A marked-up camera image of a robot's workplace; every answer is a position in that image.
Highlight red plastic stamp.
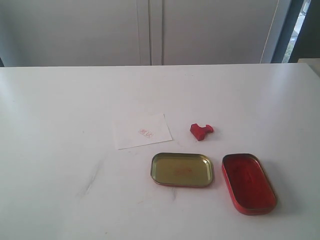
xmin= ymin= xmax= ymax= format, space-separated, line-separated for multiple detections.
xmin=190 ymin=123 xmax=214 ymax=141

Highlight gold tin lid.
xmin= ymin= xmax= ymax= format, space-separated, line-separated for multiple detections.
xmin=150 ymin=152 xmax=215 ymax=188

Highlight red ink pad tin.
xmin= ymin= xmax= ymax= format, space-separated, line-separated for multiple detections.
xmin=221 ymin=153 xmax=277 ymax=216

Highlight white paper sheet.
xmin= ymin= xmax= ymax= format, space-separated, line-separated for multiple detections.
xmin=112 ymin=113 xmax=173 ymax=150

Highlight grey cabinet doors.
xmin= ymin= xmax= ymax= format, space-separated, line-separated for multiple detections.
xmin=0 ymin=0 xmax=290 ymax=67

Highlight adjacent white table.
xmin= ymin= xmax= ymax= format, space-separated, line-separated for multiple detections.
xmin=298 ymin=58 xmax=320 ymax=76

